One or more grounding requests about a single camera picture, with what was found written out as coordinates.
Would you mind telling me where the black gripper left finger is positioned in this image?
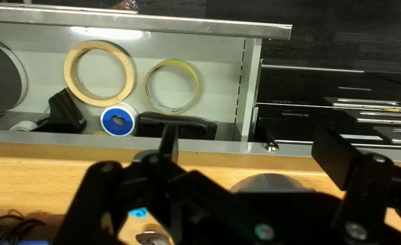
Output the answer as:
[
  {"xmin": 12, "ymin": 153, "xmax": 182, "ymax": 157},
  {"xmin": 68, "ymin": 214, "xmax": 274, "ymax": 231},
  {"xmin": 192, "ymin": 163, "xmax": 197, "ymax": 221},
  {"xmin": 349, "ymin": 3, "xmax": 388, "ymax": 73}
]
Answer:
[{"xmin": 52, "ymin": 121, "xmax": 197, "ymax": 245}]

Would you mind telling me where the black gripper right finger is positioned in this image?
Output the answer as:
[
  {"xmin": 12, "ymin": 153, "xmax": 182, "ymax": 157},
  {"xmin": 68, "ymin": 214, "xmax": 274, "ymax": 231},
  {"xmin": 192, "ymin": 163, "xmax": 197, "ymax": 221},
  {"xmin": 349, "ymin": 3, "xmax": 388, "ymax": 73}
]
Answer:
[{"xmin": 309, "ymin": 125, "xmax": 401, "ymax": 245}]

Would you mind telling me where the small cyan blue object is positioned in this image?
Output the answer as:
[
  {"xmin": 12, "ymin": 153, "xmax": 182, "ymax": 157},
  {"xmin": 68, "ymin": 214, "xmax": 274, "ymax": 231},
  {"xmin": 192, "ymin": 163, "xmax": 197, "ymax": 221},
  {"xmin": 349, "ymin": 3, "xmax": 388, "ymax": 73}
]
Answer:
[{"xmin": 127, "ymin": 205, "xmax": 150, "ymax": 219}]

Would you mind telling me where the black drawer cabinet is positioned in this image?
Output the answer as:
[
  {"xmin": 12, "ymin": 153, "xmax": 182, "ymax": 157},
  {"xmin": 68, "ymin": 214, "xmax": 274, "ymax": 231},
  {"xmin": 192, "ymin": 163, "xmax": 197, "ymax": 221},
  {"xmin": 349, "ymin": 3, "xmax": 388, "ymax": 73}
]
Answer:
[{"xmin": 253, "ymin": 61, "xmax": 401, "ymax": 153}]

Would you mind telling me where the yellow object on counter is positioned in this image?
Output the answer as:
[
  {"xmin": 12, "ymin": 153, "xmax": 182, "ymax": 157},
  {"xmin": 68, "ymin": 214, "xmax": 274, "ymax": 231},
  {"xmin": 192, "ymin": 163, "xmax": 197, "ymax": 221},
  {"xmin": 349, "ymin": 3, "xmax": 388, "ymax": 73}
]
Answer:
[{"xmin": 0, "ymin": 3, "xmax": 294, "ymax": 157}]

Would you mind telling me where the small silver metal part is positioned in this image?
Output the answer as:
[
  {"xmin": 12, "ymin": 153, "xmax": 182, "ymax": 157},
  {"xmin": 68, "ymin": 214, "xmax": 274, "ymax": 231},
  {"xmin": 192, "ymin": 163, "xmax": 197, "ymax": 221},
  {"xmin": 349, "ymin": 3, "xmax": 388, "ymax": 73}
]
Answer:
[{"xmin": 135, "ymin": 229, "xmax": 170, "ymax": 245}]

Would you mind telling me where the blue white thread tape roll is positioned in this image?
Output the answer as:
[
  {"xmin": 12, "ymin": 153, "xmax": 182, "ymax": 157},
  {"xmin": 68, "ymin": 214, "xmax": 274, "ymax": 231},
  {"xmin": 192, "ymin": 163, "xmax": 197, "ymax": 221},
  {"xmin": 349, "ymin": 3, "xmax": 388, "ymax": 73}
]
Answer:
[{"xmin": 98, "ymin": 104, "xmax": 139, "ymax": 138}]

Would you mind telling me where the black hand tool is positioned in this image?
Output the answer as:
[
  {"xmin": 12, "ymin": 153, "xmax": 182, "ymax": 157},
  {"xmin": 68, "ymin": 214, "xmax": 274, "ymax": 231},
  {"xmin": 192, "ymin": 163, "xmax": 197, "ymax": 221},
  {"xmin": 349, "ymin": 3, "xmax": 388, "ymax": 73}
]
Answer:
[{"xmin": 34, "ymin": 86, "xmax": 88, "ymax": 134}]

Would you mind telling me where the flat black case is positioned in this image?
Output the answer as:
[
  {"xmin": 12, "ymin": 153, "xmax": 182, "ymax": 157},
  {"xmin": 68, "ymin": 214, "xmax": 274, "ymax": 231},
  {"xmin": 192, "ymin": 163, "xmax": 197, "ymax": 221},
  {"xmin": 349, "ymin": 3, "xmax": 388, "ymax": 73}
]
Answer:
[{"xmin": 133, "ymin": 111, "xmax": 219, "ymax": 141}]

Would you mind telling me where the small white tape roll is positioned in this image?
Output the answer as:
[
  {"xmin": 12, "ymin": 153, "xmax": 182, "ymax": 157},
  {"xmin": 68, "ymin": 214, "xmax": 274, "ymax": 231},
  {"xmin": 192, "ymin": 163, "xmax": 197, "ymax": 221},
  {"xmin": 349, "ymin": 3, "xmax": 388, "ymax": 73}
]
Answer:
[{"xmin": 8, "ymin": 118, "xmax": 43, "ymax": 133}]

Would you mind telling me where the large black tape roll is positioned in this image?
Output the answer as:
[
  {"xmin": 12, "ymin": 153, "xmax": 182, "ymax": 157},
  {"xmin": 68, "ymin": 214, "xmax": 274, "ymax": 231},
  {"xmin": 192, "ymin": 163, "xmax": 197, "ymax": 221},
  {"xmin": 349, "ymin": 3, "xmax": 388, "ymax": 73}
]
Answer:
[{"xmin": 0, "ymin": 35, "xmax": 30, "ymax": 114}]

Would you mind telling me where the black cable bundle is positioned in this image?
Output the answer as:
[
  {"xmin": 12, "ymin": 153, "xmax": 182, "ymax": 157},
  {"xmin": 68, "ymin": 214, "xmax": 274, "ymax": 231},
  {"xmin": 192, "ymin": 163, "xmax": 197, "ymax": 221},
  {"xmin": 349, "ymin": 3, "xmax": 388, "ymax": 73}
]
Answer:
[{"xmin": 0, "ymin": 206, "xmax": 47, "ymax": 245}]

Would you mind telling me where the tan masking tape ring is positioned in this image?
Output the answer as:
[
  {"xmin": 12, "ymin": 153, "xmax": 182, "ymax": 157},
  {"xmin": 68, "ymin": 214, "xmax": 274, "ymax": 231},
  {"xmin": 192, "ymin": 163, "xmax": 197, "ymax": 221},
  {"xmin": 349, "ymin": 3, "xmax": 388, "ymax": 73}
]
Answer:
[{"xmin": 62, "ymin": 39, "xmax": 137, "ymax": 108}]

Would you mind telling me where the yellow clear tape ring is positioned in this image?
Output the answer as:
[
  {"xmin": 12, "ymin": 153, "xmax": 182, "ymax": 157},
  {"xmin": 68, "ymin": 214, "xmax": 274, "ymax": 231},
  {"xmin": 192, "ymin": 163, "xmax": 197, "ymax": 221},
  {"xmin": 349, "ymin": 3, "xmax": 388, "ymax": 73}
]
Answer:
[{"xmin": 143, "ymin": 58, "xmax": 203, "ymax": 115}]

